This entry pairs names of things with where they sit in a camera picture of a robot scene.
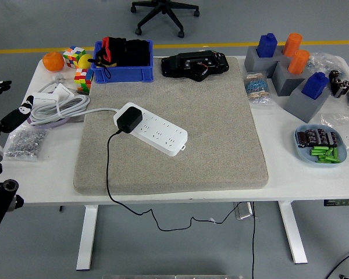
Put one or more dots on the white-edged puzzle cube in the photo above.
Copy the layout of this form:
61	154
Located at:
74	56

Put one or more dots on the bag of resistors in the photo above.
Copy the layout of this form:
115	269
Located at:
256	88

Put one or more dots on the light blue tray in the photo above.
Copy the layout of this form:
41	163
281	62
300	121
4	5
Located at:
303	157

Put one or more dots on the white power strip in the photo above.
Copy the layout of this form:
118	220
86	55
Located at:
163	136

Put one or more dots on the black machine housing part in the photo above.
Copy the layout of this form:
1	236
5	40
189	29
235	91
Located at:
177	65

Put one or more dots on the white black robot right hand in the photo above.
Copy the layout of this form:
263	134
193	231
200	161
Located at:
344	276

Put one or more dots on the bag of metal screws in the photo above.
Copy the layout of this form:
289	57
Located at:
24	142

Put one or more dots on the green cylindrical battery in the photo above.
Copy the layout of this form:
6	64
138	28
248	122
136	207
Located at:
319	148
329	152
335	154
318	152
327	160

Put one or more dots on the orange cylinder peg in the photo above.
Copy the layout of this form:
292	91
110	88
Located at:
298	62
292	45

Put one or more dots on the grey-brown mat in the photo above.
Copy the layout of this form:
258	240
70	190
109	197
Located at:
206	130

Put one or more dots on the white square wall plate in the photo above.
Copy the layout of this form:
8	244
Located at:
64	91

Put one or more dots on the grey block holder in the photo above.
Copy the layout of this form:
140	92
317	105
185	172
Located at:
258	65
304	109
281	58
287	84

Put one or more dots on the blue square peg block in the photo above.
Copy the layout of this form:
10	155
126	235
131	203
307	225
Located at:
266	45
314	87

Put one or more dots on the metal box under table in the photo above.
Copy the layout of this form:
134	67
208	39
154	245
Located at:
242	210

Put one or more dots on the orange fruit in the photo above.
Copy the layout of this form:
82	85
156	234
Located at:
53	61

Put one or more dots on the yellow lemon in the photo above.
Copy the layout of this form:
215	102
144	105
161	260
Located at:
85	61

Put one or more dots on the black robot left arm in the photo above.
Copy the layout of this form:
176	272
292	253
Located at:
0	197

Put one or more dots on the table height control panel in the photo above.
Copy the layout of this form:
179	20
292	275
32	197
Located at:
341	203

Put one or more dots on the black plug adapter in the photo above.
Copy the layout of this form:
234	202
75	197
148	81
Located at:
129	119

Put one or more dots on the clear plastic bag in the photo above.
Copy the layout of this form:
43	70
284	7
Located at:
322	62

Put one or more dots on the white rectangular box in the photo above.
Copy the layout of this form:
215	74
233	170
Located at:
45	98

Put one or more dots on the blue plastic bin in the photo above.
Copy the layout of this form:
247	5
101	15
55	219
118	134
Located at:
124	74

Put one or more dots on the black office chair base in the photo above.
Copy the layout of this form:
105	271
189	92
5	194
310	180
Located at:
162	10

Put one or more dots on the bundle of black cylinders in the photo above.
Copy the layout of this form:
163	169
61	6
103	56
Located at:
339	84

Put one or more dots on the white table leg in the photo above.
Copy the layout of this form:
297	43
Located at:
86	238
293	232

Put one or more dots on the stickerless colourful puzzle cube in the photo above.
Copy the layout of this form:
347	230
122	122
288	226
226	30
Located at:
82	78

